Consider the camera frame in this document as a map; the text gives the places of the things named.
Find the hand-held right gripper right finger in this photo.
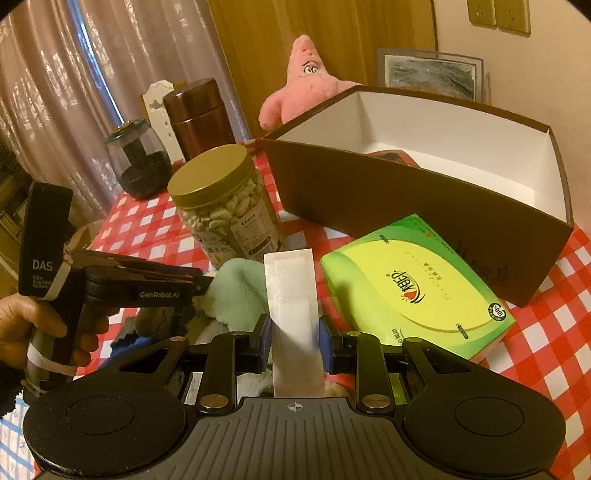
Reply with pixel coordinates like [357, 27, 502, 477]
[318, 316, 476, 415]

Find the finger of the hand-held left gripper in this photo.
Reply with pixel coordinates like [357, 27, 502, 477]
[139, 277, 214, 308]
[115, 257, 204, 284]

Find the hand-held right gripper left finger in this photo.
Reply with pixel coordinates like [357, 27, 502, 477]
[111, 316, 273, 416]

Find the white packet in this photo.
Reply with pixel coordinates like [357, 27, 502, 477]
[263, 248, 324, 398]

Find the light green cloth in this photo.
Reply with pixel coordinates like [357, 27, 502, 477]
[191, 257, 278, 333]

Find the brown cardboard box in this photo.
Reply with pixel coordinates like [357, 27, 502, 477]
[263, 85, 575, 308]

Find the red and black packet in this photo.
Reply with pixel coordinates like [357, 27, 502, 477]
[369, 148, 421, 169]

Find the person's left hand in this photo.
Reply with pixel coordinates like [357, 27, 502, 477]
[0, 295, 110, 376]

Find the red white checkered tablecloth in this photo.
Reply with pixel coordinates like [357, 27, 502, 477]
[14, 138, 591, 480]

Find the plastic jar with gold lid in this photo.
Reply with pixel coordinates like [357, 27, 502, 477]
[167, 144, 282, 273]

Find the glass jar with dark contents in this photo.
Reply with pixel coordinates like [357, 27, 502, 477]
[105, 119, 174, 200]

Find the green tissue pack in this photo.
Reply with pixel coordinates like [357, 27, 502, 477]
[320, 213, 515, 363]

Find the brown cylindrical canister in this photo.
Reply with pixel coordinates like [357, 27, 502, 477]
[163, 78, 236, 162]

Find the sheer pale curtain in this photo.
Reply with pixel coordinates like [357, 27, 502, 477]
[0, 0, 241, 213]

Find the pink star plush toy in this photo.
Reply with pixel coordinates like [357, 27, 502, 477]
[259, 34, 365, 130]

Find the framed grey picture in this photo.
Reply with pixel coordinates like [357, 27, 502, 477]
[376, 48, 485, 104]

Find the mustard yellow curtain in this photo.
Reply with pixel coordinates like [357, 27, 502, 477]
[208, 0, 437, 139]

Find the beige wall socket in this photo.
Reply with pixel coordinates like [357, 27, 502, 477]
[494, 0, 532, 34]
[466, 0, 497, 26]

